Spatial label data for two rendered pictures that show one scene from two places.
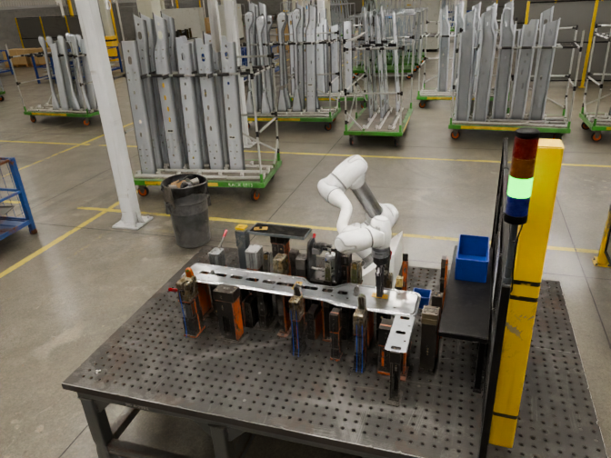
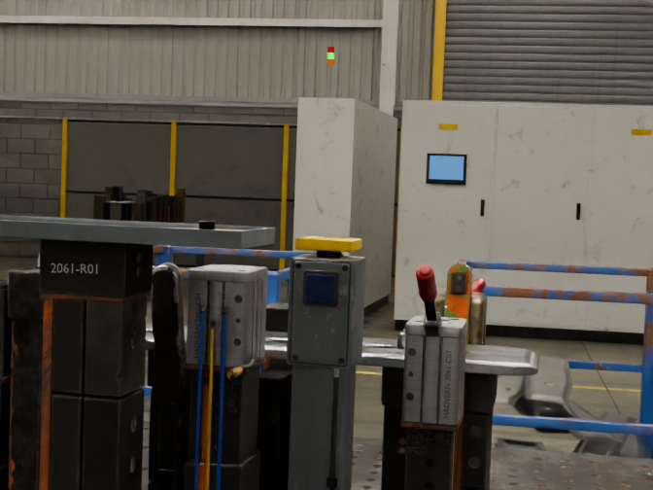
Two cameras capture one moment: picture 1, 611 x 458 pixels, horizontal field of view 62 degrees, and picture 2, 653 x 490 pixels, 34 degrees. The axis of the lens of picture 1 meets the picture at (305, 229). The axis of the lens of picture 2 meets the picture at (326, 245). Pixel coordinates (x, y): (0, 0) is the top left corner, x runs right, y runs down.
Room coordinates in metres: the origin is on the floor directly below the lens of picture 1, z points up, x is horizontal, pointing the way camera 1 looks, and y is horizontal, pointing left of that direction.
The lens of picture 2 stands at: (4.01, 0.22, 1.21)
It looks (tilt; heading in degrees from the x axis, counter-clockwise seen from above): 3 degrees down; 171
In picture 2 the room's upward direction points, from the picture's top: 2 degrees clockwise
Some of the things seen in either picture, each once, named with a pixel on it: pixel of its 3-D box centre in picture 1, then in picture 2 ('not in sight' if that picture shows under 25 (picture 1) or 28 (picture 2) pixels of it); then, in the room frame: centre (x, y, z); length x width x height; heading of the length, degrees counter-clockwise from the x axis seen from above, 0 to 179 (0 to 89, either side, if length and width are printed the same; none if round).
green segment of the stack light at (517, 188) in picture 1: (520, 185); not in sight; (1.46, -0.67, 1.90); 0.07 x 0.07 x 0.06
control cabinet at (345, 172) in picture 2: not in sight; (348, 188); (-6.34, 2.07, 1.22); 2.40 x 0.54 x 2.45; 158
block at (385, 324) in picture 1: (385, 346); not in sight; (2.05, -0.37, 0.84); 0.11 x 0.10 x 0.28; 159
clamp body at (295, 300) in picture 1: (297, 324); not in sight; (2.23, 0.07, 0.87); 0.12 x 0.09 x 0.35; 159
